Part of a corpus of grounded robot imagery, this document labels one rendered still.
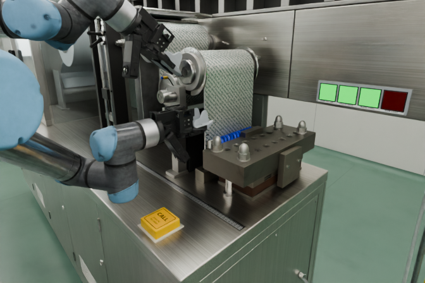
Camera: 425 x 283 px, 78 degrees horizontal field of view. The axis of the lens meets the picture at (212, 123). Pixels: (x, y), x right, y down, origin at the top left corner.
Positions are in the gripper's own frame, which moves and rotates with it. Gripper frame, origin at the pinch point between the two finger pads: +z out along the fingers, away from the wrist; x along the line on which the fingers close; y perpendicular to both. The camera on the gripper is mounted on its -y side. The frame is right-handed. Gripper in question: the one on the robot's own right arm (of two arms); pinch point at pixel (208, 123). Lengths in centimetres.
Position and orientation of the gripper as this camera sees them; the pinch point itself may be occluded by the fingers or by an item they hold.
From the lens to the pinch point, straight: 83.5
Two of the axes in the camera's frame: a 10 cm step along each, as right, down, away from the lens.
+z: 7.2, -2.1, 6.6
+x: -6.9, -2.2, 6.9
